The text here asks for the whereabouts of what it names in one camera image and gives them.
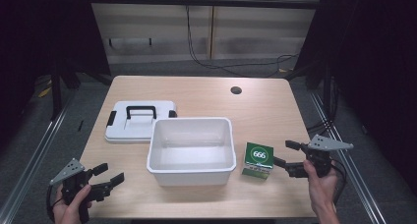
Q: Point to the person's right hand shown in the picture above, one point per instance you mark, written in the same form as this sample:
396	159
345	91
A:
323	191

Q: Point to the small black floor piece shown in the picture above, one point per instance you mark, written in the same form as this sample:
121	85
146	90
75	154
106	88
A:
80	125

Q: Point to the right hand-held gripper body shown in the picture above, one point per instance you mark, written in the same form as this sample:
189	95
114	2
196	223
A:
327	144

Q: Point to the aluminium floor rail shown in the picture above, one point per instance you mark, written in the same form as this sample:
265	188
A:
347	171
36	152

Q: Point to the black horizontal frame bar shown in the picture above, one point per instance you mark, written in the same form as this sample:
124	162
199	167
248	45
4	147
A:
203	2

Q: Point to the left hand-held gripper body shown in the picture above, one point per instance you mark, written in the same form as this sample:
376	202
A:
70	171

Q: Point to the person's left hand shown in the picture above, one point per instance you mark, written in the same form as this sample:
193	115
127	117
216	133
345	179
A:
67	212

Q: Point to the green carton box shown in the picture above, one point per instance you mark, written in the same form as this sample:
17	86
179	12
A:
259	158

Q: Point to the white plastic storage bin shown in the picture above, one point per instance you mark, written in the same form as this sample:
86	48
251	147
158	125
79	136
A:
191	152

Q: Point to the dark curtain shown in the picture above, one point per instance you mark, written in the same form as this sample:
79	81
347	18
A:
373	53
42	30

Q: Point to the black metal stand post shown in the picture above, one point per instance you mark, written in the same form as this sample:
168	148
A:
56	93
327	93

